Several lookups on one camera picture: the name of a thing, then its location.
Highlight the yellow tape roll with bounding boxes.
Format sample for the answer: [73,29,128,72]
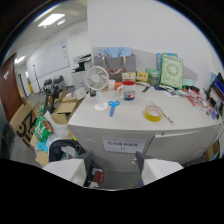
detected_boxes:
[144,104,164,123]

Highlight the white paper label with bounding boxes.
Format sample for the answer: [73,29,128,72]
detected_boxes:
[101,136,148,154]

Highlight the green snack bag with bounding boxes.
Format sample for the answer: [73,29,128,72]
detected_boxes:
[33,114,55,141]

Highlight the wooden stick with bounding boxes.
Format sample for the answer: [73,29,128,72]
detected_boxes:
[148,100,175,126]

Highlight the large cardboard box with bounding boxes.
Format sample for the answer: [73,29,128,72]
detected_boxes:
[9,100,38,150]

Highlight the white mug red rim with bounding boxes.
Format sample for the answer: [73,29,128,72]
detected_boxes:
[116,80,137,101]

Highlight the white desk fan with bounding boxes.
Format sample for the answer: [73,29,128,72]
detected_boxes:
[83,65,110,112]

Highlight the glass jar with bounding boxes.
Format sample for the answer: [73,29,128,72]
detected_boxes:
[149,70,161,88]

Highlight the yellow box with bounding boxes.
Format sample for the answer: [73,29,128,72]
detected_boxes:
[136,71,149,83]

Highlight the office printer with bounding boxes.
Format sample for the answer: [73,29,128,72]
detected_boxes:
[70,54,93,91]

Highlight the green patterned book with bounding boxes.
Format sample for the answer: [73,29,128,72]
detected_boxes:
[159,53,185,90]

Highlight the brown wooden door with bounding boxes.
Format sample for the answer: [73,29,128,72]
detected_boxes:
[0,52,25,122]

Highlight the grey paper gift bag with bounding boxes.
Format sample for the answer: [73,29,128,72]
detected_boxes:
[93,53,137,83]

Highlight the whiteboard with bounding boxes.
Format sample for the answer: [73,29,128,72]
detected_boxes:
[26,38,71,80]

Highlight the ceiling light panel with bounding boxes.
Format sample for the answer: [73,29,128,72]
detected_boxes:
[37,13,66,28]

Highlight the blue handled scissors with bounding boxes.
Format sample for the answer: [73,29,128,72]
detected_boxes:
[108,100,121,118]

